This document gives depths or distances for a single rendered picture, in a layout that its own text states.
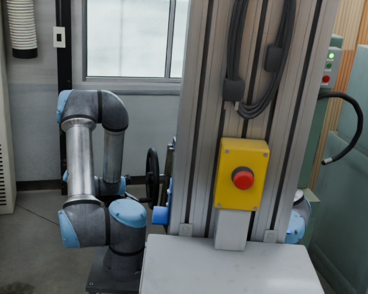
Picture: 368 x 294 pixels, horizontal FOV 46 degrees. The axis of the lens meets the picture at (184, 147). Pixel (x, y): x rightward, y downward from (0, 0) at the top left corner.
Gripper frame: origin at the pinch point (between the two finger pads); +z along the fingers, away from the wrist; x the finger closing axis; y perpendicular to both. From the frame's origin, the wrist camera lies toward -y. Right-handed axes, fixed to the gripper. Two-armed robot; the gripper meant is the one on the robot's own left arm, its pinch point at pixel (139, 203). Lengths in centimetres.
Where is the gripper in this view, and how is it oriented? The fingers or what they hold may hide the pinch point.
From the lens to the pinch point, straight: 195.1
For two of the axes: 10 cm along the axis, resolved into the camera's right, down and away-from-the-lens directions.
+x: 1.9, 4.2, -8.9
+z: 7.9, 4.6, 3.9
